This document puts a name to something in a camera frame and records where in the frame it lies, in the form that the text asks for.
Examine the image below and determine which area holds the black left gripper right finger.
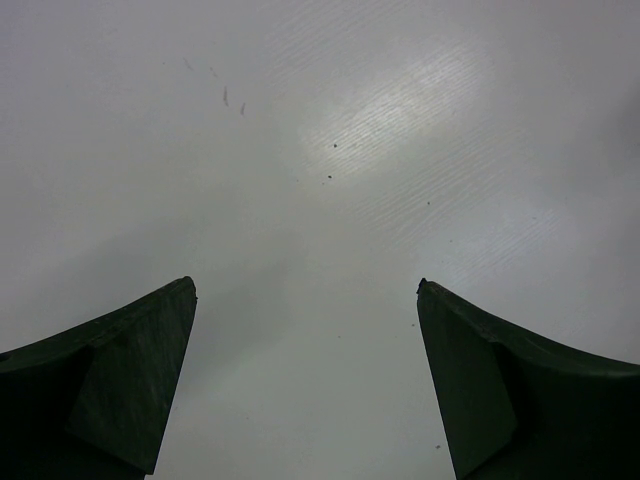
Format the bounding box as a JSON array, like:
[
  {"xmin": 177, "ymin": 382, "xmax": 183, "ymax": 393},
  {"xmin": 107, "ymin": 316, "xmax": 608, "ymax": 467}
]
[{"xmin": 417, "ymin": 279, "xmax": 639, "ymax": 479}]

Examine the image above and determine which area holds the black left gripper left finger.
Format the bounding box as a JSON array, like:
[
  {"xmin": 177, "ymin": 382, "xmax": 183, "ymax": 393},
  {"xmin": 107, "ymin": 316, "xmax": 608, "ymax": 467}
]
[{"xmin": 1, "ymin": 277, "xmax": 197, "ymax": 479}]

